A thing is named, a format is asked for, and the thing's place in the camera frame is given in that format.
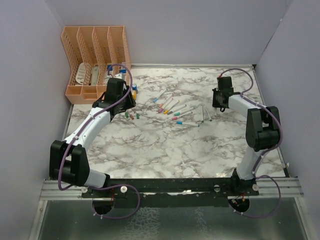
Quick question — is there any dark green cap marker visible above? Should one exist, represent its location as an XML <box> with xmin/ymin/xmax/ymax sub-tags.
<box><xmin>203</xmin><ymin>105</ymin><xmax>212</xmax><ymax>122</ymax></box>

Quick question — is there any green cap marker pen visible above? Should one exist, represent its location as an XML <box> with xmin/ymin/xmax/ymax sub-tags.
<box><xmin>201</xmin><ymin>105</ymin><xmax>205</xmax><ymax>123</ymax></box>

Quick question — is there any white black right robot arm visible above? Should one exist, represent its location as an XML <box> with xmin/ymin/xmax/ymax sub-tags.
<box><xmin>212</xmin><ymin>76</ymin><xmax>282</xmax><ymax>196</ymax></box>

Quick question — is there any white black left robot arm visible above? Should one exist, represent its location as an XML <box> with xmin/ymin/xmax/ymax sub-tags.
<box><xmin>49</xmin><ymin>73</ymin><xmax>136</xmax><ymax>198</ymax></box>

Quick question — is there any blue cap marker pen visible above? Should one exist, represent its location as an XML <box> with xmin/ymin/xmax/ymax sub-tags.
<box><xmin>153</xmin><ymin>88</ymin><xmax>167</xmax><ymax>103</ymax></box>

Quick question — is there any teal cap marker pen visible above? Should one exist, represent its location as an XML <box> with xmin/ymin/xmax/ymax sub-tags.
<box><xmin>174</xmin><ymin>107</ymin><xmax>195</xmax><ymax>117</ymax></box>

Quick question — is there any pink cap marker pen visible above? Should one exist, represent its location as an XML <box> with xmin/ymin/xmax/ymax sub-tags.
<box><xmin>171</xmin><ymin>111</ymin><xmax>193</xmax><ymax>121</ymax></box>

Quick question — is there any grey cap marker pen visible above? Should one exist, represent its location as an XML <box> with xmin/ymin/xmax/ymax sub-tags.
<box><xmin>167</xmin><ymin>104</ymin><xmax>187</xmax><ymax>115</ymax></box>

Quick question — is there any yellow cap marker pen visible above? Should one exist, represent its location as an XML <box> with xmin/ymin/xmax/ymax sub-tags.
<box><xmin>164</xmin><ymin>100</ymin><xmax>180</xmax><ymax>115</ymax></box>

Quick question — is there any yellow small box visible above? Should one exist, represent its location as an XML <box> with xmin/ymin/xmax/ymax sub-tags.
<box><xmin>132</xmin><ymin>90</ymin><xmax>137</xmax><ymax>100</ymax></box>

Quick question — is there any blue white box in organizer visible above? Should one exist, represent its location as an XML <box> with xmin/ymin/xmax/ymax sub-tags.
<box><xmin>106</xmin><ymin>64</ymin><xmax>113</xmax><ymax>75</ymax></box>

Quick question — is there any red white box in organizer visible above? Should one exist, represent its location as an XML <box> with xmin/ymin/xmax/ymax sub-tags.
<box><xmin>119</xmin><ymin>62</ymin><xmax>127</xmax><ymax>79</ymax></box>

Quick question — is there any white device in organizer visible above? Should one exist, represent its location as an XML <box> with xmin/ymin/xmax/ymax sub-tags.
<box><xmin>89</xmin><ymin>65</ymin><xmax>99</xmax><ymax>86</ymax></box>

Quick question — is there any white paper card in organizer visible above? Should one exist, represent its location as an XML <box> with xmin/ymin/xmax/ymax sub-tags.
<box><xmin>75</xmin><ymin>62</ymin><xmax>87</xmax><ymax>86</ymax></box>

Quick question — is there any peach plastic file organizer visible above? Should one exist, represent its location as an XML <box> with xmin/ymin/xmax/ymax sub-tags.
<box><xmin>61</xmin><ymin>26</ymin><xmax>131</xmax><ymax>105</ymax></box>

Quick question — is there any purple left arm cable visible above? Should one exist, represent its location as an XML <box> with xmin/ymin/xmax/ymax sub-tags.
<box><xmin>57</xmin><ymin>64</ymin><xmax>142</xmax><ymax>221</ymax></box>

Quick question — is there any black metal base rail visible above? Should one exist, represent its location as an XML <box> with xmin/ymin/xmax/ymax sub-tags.
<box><xmin>49</xmin><ymin>162</ymin><xmax>261</xmax><ymax>208</ymax></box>

